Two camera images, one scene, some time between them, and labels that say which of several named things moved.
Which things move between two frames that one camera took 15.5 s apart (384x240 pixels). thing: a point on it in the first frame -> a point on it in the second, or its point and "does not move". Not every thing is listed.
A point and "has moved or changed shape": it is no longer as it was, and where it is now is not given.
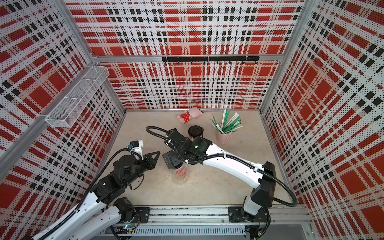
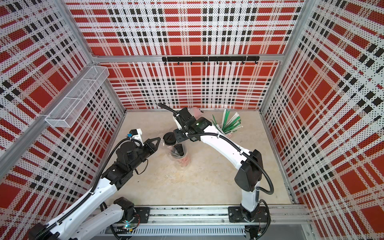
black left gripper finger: [149, 161] -> [150, 147]
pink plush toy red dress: [192, 113] does not move
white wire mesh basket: [73, 105] does not move
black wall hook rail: [211, 59] does not move
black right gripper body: [176, 158] -> [180, 135]
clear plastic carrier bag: [178, 176] has moved or changed shape
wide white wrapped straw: [236, 115] does not move
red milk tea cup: [181, 173] has moved or changed shape
